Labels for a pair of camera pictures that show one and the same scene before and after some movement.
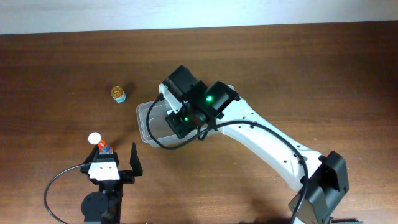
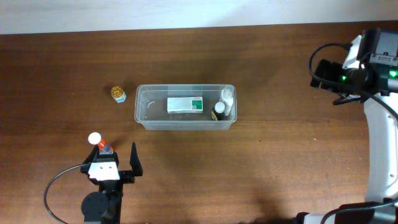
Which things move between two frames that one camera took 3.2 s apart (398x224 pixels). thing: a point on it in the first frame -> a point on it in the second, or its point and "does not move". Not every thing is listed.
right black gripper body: x=177 y=125 -> x=321 y=74
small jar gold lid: x=118 y=94 does not move
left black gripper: x=125 y=176 does not move
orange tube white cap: x=103 y=147 does not move
